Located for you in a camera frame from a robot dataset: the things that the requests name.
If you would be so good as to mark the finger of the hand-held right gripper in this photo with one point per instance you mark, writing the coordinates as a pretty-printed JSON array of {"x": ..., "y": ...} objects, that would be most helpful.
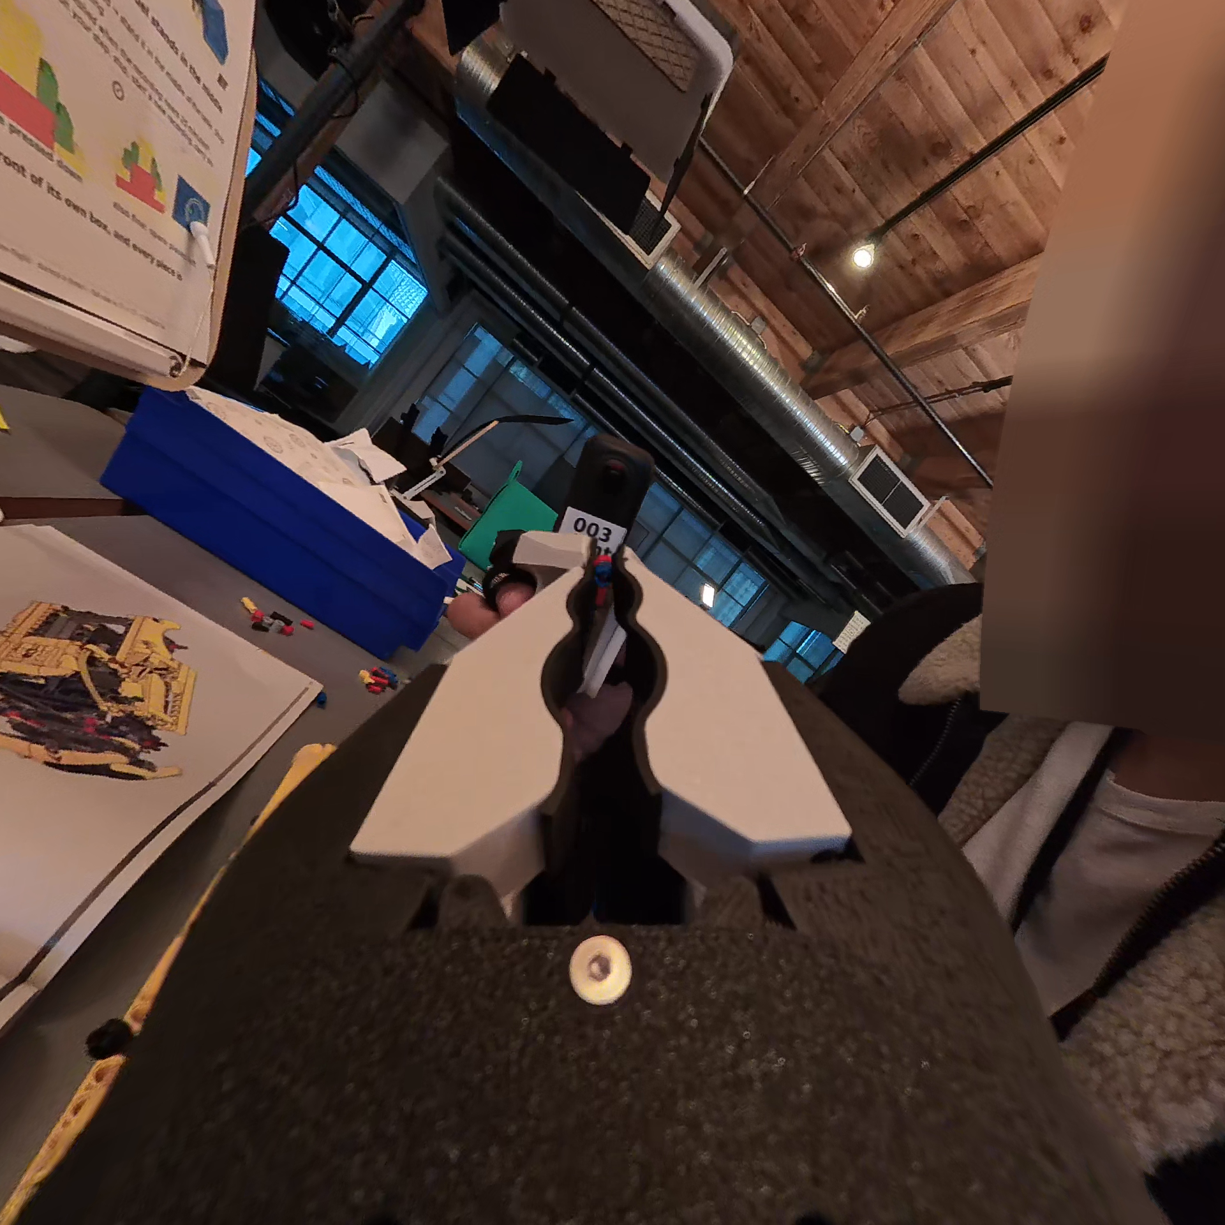
[{"x": 551, "y": 552}]

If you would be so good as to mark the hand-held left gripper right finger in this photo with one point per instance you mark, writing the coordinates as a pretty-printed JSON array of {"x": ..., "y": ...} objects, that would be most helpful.
[{"x": 746, "y": 756}]

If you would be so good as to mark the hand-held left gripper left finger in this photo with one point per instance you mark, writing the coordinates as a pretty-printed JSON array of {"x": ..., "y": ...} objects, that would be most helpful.
[{"x": 458, "y": 756}]

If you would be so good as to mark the red bush connector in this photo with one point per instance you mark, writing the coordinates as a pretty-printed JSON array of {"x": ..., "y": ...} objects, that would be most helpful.
[{"x": 598, "y": 580}]

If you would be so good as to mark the pile of small coloured pins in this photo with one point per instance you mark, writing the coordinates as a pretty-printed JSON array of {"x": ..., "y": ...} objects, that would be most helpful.
[{"x": 382, "y": 680}]

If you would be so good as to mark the wooden metal jointed arm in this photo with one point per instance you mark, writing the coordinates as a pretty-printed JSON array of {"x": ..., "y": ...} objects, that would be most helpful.
[{"x": 470, "y": 445}]

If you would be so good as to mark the person's right hand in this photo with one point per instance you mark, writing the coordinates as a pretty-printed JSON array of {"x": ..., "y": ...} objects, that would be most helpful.
[{"x": 477, "y": 615}]

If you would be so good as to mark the green plastic board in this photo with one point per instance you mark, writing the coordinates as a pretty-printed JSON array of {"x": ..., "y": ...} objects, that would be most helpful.
[{"x": 506, "y": 522}]

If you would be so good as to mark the tall paned window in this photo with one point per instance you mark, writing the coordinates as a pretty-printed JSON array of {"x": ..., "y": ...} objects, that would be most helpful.
[{"x": 669, "y": 536}]

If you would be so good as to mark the white paper note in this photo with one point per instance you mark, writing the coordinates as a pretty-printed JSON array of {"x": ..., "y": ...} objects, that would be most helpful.
[{"x": 852, "y": 630}]

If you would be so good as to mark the white air vent grille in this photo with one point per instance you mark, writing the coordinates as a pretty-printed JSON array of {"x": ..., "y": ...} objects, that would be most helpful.
[
  {"x": 890, "y": 489},
  {"x": 653, "y": 229}
]

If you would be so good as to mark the crumpled white printed bags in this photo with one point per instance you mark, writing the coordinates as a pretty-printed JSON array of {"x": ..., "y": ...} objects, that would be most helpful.
[{"x": 315, "y": 459}]

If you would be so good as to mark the open instruction booklet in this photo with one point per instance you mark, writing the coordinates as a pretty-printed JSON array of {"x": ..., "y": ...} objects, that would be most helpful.
[{"x": 192, "y": 794}]

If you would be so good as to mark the blue plastic bin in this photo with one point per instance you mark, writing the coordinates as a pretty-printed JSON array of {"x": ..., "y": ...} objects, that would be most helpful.
[{"x": 268, "y": 546}]

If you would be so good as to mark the large paned window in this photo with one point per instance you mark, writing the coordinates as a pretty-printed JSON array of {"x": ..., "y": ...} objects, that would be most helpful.
[{"x": 354, "y": 277}]

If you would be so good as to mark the hanging bulb lamp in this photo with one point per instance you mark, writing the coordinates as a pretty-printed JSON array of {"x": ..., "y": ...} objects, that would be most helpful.
[{"x": 863, "y": 255}]

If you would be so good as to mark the wooden document stand with sheet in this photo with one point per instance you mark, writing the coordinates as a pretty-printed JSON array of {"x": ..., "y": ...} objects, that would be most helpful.
[{"x": 229, "y": 239}]

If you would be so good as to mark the yellow toy car model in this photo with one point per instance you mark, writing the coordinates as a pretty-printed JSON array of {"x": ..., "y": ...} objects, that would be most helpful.
[{"x": 67, "y": 1119}]

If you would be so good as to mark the white printed instruction sheet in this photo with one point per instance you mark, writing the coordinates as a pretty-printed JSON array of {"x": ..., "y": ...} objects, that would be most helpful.
[{"x": 97, "y": 192}]

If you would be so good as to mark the silver ventilation duct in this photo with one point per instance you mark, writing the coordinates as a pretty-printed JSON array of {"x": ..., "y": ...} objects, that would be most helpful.
[{"x": 746, "y": 363}]

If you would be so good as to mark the black metal post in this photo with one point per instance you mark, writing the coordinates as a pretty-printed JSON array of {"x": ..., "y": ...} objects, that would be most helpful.
[{"x": 325, "y": 96}]

